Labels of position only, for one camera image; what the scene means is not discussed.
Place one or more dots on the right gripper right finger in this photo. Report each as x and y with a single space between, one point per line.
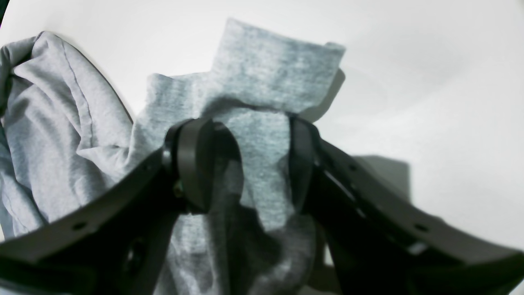
381 244

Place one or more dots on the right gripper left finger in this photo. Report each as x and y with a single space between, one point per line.
117 244

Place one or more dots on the grey T-shirt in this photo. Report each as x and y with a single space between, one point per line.
66 138

